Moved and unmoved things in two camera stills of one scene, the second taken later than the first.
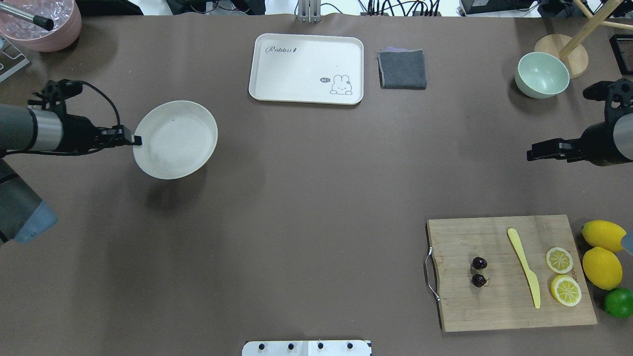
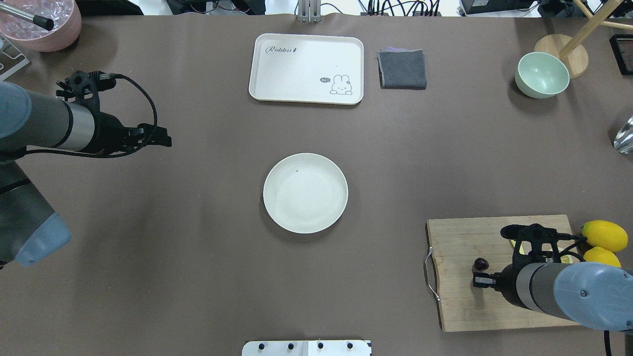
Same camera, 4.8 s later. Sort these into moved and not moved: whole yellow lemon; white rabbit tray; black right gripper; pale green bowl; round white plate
Moved: black right gripper; round white plate
Not moved: pale green bowl; whole yellow lemon; white rabbit tray
